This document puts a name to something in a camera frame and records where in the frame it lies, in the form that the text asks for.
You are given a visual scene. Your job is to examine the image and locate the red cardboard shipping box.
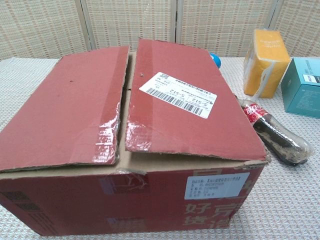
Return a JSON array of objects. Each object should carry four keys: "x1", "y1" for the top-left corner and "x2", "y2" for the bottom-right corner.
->
[{"x1": 0, "y1": 37, "x2": 272, "y2": 237}]

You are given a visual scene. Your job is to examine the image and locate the orange package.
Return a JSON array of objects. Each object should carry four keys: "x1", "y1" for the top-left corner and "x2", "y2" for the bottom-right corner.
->
[{"x1": 243, "y1": 28, "x2": 292, "y2": 98}]

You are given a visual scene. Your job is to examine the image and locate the teal speaker product box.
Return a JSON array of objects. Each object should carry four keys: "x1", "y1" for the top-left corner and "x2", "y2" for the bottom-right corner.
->
[{"x1": 280, "y1": 56, "x2": 320, "y2": 119}]

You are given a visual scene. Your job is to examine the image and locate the blue detergent bottle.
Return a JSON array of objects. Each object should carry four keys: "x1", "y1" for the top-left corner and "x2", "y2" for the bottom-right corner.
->
[{"x1": 209, "y1": 52, "x2": 221, "y2": 69}]

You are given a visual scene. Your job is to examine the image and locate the cola bottle with red label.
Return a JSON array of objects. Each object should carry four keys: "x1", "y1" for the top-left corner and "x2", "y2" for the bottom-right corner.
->
[{"x1": 237, "y1": 98, "x2": 315, "y2": 166}]

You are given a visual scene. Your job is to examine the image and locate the woven folding screen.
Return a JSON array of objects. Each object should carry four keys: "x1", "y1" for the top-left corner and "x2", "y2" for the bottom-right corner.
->
[{"x1": 0, "y1": 0, "x2": 320, "y2": 61}]

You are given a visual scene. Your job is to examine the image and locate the beige woven tablecloth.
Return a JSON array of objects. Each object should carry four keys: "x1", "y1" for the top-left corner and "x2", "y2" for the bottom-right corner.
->
[{"x1": 0, "y1": 56, "x2": 320, "y2": 240}]

